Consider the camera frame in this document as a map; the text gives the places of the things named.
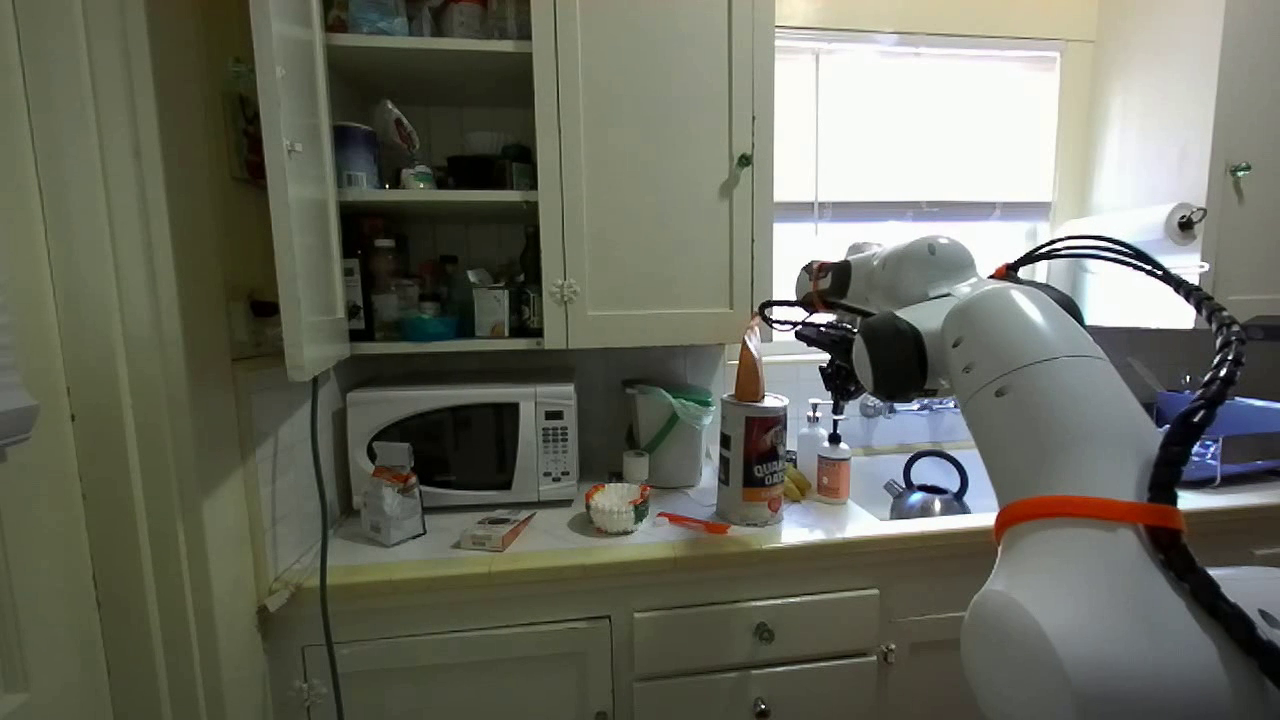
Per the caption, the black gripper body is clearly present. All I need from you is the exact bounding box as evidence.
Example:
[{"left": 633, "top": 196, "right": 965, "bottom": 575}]
[{"left": 797, "top": 312, "right": 873, "bottom": 392}]

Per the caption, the orange label pump bottle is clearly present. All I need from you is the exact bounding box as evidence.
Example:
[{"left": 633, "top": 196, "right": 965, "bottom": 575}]
[{"left": 811, "top": 417, "right": 858, "bottom": 507}]

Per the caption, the white pump bottle silver nozzle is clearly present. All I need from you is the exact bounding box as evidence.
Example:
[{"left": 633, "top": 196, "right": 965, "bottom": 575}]
[{"left": 793, "top": 394, "right": 833, "bottom": 487}]

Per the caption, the Quaker oats canister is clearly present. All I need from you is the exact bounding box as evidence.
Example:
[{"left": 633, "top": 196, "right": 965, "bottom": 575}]
[{"left": 713, "top": 392, "right": 793, "bottom": 527}]

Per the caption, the white tub green lid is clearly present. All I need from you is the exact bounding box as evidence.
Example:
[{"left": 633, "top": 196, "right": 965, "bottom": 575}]
[{"left": 619, "top": 380, "right": 722, "bottom": 494}]

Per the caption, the orange plastic spoon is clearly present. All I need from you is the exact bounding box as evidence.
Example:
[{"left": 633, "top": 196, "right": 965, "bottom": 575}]
[{"left": 655, "top": 507, "right": 736, "bottom": 545}]

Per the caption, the kitchen window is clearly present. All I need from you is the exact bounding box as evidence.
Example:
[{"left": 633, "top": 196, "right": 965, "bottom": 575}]
[{"left": 770, "top": 29, "right": 1069, "bottom": 342}]

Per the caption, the white orange green round container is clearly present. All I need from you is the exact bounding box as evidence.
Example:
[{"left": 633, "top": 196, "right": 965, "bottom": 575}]
[{"left": 580, "top": 476, "right": 662, "bottom": 538}]

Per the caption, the cream cabinet drawer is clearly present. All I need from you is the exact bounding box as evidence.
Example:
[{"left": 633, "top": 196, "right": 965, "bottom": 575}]
[{"left": 630, "top": 589, "right": 889, "bottom": 683}]

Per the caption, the closed upper cabinet door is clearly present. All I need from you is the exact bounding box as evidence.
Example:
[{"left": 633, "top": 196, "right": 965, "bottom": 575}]
[{"left": 550, "top": 0, "right": 780, "bottom": 355}]

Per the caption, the cream lower cabinet front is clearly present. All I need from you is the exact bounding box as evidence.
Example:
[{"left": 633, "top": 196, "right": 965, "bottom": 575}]
[{"left": 630, "top": 650, "right": 889, "bottom": 720}]

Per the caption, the white paper towel roll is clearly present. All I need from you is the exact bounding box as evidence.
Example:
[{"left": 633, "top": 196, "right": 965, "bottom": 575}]
[{"left": 1047, "top": 196, "right": 1214, "bottom": 264}]

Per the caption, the white cup on shelf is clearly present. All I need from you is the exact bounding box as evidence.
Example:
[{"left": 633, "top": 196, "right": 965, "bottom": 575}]
[{"left": 469, "top": 281, "right": 518, "bottom": 342}]

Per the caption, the flat printed packet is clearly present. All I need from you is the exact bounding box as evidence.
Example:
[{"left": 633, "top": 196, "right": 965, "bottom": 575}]
[{"left": 449, "top": 507, "right": 541, "bottom": 554}]

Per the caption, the white microwave oven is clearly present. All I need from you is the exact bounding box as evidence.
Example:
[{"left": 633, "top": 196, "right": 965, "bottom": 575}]
[{"left": 346, "top": 380, "right": 586, "bottom": 517}]

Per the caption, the blue cloth cover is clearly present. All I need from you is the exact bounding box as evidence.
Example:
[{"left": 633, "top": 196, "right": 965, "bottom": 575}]
[{"left": 1149, "top": 384, "right": 1280, "bottom": 490}]

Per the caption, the teal bowl on shelf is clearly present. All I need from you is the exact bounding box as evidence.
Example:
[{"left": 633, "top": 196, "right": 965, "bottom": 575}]
[{"left": 397, "top": 309, "right": 462, "bottom": 342}]

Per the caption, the cream lower cabinet door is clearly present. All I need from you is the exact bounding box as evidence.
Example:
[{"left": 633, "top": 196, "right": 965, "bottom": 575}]
[{"left": 297, "top": 617, "right": 619, "bottom": 720}]

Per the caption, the open upper cabinet door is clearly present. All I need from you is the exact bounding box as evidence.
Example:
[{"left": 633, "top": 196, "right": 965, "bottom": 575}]
[{"left": 244, "top": 0, "right": 356, "bottom": 384}]

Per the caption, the steel kettle black handle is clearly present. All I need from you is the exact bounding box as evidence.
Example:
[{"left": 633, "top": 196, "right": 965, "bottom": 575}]
[{"left": 881, "top": 448, "right": 978, "bottom": 523}]

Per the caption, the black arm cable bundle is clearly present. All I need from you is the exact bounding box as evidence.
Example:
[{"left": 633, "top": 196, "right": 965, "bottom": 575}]
[{"left": 994, "top": 232, "right": 1280, "bottom": 694}]

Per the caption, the green hanging cable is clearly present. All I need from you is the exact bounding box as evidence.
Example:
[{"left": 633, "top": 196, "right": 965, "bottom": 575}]
[{"left": 303, "top": 374, "right": 347, "bottom": 720}]

